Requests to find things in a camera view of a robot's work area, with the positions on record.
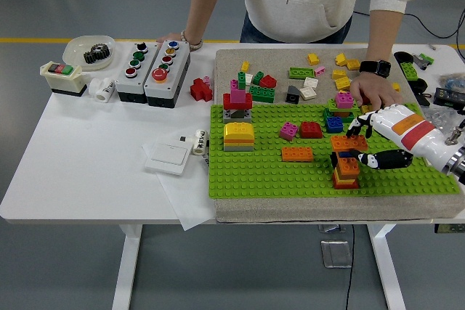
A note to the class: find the small metal floor box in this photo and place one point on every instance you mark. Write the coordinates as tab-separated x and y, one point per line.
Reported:
332	228

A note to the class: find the tall pink brick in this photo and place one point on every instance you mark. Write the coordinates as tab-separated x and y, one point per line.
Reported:
238	96

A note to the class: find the person's left forearm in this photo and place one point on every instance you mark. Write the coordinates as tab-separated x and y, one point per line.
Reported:
385	34

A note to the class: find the small metal screw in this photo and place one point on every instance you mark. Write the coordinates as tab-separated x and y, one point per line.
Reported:
432	47

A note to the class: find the black narrow brick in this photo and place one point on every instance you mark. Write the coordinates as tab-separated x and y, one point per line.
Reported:
334	160

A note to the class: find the yellow domed brick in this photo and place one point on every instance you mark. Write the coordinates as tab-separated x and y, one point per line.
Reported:
237	129

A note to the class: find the red cross-shaped brick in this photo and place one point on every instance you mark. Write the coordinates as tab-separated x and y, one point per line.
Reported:
200	89

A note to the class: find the black electronic device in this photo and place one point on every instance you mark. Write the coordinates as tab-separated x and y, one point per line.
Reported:
449	96

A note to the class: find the metal floor plate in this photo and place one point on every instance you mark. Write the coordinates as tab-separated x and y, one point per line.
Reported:
336	253

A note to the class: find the cream red-green switch box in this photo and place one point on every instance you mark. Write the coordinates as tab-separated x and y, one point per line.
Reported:
65	81

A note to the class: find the orange two-by-two brick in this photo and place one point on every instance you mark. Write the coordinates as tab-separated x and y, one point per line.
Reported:
348	167

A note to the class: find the wide red brick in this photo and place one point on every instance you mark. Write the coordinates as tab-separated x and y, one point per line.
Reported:
228	101

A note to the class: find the white printed pipe fitting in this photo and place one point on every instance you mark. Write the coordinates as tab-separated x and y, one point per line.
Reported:
199	142

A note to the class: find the grey arch brick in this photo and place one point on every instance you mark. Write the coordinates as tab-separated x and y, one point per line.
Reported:
227	117

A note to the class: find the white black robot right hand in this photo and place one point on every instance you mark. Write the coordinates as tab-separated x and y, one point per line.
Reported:
407	126

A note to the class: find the green studded brick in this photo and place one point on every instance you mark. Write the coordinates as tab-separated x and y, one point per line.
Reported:
409	70

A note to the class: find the tall green brick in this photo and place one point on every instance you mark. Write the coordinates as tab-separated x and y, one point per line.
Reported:
242	80

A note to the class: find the white wall switch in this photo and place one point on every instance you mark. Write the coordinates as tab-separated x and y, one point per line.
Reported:
169	159

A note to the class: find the red sloped brick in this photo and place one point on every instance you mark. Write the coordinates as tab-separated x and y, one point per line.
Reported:
311	129

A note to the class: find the grey green clip tool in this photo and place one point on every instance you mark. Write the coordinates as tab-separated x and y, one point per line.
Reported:
423	60

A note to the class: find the blue two-by-two brick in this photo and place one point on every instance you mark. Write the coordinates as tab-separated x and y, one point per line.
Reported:
345	153
334	124

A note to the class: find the green flat plate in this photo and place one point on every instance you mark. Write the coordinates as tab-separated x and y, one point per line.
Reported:
302	72

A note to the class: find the table control panel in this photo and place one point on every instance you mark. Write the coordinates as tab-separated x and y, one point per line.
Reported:
449	229

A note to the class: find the white plastic dish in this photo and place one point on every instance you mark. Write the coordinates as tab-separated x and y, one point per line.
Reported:
74	50

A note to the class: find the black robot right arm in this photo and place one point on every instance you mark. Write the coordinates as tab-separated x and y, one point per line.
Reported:
457	163

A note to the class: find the small green brick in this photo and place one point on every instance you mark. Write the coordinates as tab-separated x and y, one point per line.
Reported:
258	77

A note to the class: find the black wristwatch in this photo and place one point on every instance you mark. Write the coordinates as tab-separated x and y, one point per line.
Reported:
374	67

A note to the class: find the red rounded brick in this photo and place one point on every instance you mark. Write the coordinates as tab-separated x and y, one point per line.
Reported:
267	80

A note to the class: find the dark green brick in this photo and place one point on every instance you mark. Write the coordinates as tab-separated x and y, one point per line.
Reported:
348	118

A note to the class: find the green studded baseplate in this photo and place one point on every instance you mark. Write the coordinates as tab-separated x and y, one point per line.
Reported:
254	179

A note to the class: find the white paper sheet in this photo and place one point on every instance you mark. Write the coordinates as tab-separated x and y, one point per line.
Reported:
189	197

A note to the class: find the grey emergency-stop control box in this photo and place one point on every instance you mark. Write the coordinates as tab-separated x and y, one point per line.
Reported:
178	67

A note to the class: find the grey base brick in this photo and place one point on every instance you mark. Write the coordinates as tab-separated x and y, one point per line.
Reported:
239	146

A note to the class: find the lime green plate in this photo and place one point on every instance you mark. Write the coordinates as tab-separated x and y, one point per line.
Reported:
331	102

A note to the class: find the thin yellow plate brick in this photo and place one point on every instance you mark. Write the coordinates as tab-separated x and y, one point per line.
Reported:
341	178

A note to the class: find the white pipe tee fitting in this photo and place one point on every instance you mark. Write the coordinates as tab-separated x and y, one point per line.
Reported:
101	88

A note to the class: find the small white brick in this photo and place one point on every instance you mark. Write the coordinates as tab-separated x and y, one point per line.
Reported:
249	78

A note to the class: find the grey four-button control box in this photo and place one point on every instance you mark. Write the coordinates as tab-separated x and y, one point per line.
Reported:
149	63

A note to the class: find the pink two-by-two brick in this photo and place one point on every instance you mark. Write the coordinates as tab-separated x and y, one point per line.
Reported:
344	99
289	131

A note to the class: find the person's right hand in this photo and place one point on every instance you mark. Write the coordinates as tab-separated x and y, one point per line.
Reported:
170	36

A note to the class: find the dark metal gear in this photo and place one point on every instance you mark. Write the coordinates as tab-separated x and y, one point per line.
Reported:
96	54

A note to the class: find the plastic bag blue contents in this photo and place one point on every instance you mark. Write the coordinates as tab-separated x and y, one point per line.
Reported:
452	83

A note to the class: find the small yellow brick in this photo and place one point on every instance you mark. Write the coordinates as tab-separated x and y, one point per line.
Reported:
246	66

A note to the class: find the black slope brick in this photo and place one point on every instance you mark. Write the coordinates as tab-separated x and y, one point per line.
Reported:
292	95

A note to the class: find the thin orange plate brick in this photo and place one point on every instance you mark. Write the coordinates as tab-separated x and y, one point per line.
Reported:
239	139

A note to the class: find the person's left hand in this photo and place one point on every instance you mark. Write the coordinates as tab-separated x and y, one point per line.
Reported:
376	90

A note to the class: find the person's right forearm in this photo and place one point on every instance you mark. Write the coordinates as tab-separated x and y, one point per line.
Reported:
207	1

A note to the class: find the small orange brick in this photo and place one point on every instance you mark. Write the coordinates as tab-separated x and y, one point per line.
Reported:
343	112

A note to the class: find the green two-by-four brick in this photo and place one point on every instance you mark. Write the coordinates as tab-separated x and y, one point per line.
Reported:
262	93

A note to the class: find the yellow square plate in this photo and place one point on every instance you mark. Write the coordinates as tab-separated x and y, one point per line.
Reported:
364	109

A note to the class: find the red base brick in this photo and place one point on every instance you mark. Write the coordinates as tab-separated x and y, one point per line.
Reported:
345	184

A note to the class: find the small pink brick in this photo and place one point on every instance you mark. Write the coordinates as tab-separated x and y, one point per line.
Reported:
320	69
207	79

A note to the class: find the white table leg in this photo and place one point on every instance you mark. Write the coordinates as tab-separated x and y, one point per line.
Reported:
387	270
127	270

